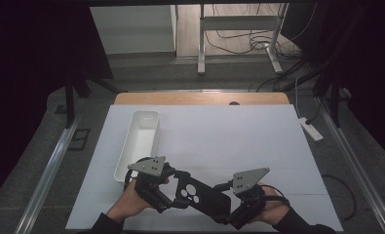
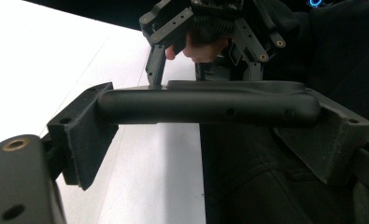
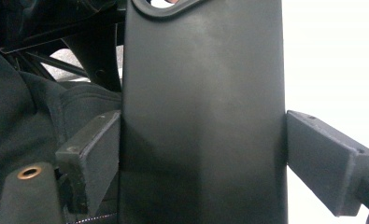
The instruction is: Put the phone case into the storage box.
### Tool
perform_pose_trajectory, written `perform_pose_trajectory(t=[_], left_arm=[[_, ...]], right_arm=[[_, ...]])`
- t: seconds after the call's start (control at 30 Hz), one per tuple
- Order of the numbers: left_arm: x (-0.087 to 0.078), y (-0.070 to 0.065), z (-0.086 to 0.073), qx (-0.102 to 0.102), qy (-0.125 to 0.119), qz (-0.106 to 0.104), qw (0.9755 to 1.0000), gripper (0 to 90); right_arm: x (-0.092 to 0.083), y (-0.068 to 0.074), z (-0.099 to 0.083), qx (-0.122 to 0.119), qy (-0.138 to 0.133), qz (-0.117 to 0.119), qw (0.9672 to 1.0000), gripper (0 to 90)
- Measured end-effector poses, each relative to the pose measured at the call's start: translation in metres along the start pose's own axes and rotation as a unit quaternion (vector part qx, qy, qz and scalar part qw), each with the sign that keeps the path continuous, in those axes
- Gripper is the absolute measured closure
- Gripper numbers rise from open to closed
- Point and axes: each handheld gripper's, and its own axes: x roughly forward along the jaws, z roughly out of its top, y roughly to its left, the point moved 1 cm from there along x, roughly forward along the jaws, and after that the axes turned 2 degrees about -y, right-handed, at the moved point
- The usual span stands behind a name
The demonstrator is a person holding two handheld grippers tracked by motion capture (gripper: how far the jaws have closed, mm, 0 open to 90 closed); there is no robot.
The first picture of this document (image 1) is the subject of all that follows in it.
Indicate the dark round table grommet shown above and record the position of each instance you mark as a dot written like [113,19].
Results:
[234,103]

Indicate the person's left hand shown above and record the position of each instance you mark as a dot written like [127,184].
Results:
[130,204]

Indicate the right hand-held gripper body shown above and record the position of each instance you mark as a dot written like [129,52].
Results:
[248,182]

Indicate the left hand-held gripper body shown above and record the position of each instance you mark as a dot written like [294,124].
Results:
[147,178]

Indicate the white cabinet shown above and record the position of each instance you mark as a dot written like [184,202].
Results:
[134,29]

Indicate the black phone case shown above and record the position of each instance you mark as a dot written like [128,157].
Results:
[206,198]

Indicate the person's right hand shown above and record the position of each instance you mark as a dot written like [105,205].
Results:
[273,211]

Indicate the white power strip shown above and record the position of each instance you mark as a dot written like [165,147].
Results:
[311,129]

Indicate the aluminium rail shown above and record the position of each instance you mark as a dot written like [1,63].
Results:
[359,169]
[47,175]

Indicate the black metal stand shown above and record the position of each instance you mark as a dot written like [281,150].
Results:
[334,97]
[70,100]

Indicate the white table mat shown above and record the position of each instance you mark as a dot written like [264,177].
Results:
[229,139]

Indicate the long white plastic bin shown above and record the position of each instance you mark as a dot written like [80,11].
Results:
[139,143]

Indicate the black curtain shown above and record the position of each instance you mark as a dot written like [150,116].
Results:
[27,81]
[372,71]

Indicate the white desk frame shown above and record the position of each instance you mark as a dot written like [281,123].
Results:
[237,23]

